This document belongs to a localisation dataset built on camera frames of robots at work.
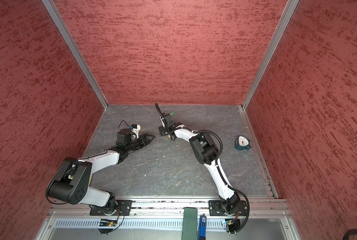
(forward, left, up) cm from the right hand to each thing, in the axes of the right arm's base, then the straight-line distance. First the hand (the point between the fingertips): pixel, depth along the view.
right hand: (164, 130), depth 105 cm
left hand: (-13, +5, +9) cm, 17 cm away
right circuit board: (-57, -36, -2) cm, 67 cm away
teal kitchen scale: (-14, -52, +3) cm, 54 cm away
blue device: (-59, -20, +3) cm, 62 cm away
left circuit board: (-53, +27, -3) cm, 60 cm away
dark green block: (-58, -15, 0) cm, 60 cm away
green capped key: (+19, -5, -2) cm, 19 cm away
